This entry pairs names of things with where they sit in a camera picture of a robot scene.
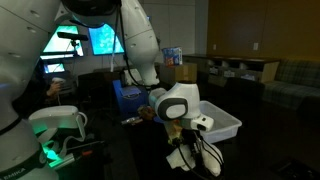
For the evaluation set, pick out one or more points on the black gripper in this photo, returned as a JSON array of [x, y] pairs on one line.
[[189, 141]]

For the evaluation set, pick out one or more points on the white terry towel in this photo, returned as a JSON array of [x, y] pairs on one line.
[[213, 160]]

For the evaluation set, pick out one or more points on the white plastic bin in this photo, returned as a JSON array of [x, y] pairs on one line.
[[223, 123]]

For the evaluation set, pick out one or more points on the brown plush toy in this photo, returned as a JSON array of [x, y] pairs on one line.
[[146, 112]]

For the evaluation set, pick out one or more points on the silver marker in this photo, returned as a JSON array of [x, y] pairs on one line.
[[131, 120]]

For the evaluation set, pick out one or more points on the white handheld VR controller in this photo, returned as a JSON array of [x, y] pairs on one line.
[[58, 80]]

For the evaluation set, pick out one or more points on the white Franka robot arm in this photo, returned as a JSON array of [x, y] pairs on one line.
[[20, 50]]

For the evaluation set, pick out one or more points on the operator hand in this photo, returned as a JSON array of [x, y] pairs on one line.
[[54, 89]]

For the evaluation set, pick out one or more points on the blue storage box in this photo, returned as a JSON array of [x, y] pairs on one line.
[[133, 103]]

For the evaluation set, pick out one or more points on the cardboard box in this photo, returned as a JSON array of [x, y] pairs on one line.
[[180, 73]]

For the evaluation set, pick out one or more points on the wooden shelf unit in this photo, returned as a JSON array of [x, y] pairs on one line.
[[233, 68]]

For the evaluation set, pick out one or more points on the blue white package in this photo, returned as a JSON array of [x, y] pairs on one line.
[[172, 56]]

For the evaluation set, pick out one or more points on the white box device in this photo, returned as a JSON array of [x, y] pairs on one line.
[[130, 75]]

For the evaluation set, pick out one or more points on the orange tipped tool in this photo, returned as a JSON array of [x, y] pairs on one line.
[[81, 154]]

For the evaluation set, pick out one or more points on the plaid sofa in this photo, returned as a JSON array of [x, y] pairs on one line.
[[293, 83]]

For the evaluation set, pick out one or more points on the small desk monitor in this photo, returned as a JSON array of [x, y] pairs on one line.
[[53, 68]]

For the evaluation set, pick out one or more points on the operator in dark clothes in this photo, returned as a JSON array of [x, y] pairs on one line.
[[33, 96]]

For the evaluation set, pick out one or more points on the white wall outlet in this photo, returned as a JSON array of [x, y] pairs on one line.
[[255, 46]]

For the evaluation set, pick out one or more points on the black camera on tripod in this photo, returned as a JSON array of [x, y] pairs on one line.
[[71, 36]]

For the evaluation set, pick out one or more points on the wide wall monitor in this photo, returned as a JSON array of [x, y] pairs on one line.
[[63, 45]]

